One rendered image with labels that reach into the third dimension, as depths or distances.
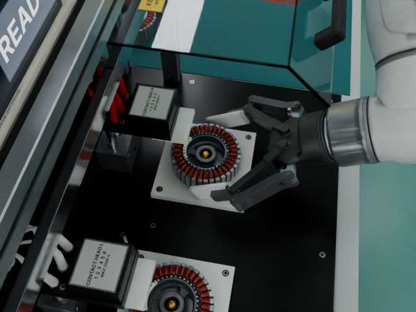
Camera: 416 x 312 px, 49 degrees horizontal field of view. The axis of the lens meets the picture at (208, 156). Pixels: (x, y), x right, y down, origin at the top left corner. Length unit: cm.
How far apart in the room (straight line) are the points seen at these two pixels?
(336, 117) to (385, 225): 108
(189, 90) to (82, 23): 42
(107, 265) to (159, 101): 24
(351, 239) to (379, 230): 89
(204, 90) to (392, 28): 38
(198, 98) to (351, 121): 34
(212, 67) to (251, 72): 8
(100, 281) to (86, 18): 28
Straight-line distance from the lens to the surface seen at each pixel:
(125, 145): 74
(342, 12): 60
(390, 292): 159
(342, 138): 62
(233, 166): 72
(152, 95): 67
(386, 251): 164
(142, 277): 58
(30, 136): 41
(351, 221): 78
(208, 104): 85
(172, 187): 74
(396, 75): 61
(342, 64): 98
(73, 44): 47
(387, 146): 61
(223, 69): 93
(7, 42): 41
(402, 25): 61
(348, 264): 75
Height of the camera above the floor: 143
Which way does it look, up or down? 57 degrees down
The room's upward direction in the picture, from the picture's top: straight up
